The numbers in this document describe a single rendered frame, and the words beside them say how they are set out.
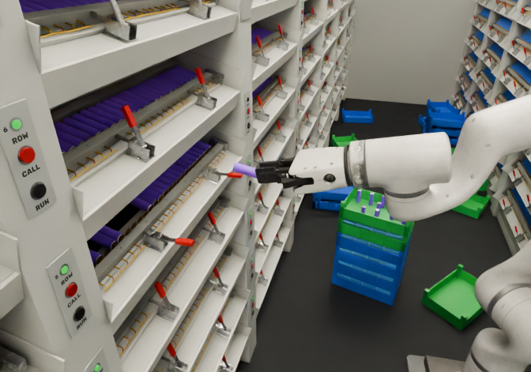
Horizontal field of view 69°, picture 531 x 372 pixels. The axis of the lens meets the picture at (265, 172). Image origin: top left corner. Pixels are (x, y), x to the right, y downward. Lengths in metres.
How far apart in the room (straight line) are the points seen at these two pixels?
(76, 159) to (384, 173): 0.48
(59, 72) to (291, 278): 1.69
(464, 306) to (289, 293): 0.81
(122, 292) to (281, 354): 1.12
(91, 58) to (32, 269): 0.26
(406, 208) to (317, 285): 1.35
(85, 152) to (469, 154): 0.62
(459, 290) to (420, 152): 1.57
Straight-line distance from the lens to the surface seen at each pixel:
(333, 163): 0.66
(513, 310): 1.08
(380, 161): 0.65
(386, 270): 1.86
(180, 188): 0.88
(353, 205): 1.86
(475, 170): 0.74
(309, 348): 1.76
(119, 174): 0.63
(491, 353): 1.16
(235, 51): 1.01
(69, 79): 0.52
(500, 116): 0.74
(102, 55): 0.55
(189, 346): 1.09
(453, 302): 2.10
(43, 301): 0.54
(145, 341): 0.87
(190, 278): 0.97
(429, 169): 0.65
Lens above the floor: 1.40
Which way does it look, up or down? 29 degrees down
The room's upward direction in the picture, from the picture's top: straight up
